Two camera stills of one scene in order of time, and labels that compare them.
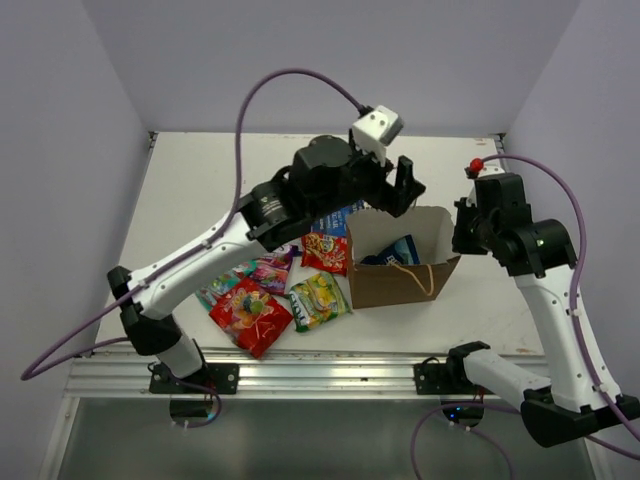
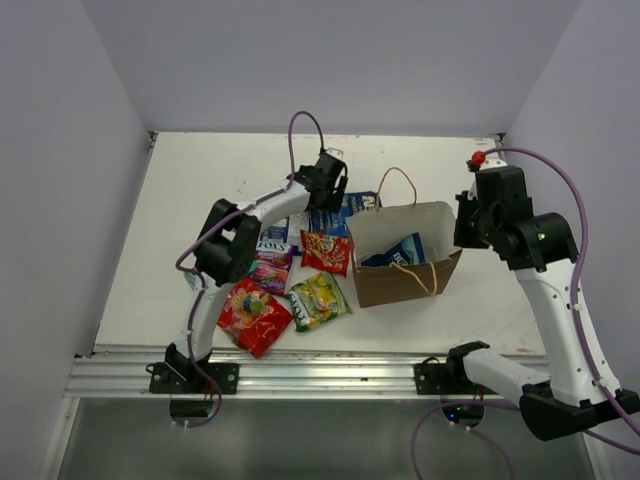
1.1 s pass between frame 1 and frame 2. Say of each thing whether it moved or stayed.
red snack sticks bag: stayed
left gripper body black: moved
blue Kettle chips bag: stayed
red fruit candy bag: stayed
